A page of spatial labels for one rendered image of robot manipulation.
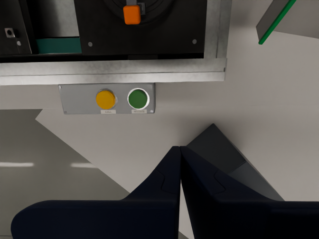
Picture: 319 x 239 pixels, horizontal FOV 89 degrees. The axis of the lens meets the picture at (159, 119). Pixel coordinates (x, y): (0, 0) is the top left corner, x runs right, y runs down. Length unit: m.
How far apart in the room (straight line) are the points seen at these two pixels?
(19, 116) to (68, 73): 1.47
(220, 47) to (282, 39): 0.21
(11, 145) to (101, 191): 0.94
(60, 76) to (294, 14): 0.44
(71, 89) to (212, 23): 0.32
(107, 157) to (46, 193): 1.64
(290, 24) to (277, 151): 0.38
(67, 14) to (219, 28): 0.32
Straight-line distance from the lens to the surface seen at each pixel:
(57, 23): 0.46
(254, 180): 0.36
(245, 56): 0.50
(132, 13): 0.25
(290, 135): 0.62
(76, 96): 0.40
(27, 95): 0.60
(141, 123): 0.48
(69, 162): 1.81
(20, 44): 0.44
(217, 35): 0.38
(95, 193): 1.93
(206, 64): 0.36
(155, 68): 0.35
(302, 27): 0.39
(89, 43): 0.37
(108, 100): 0.36
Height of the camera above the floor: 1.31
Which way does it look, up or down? 72 degrees down
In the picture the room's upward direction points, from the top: 176 degrees counter-clockwise
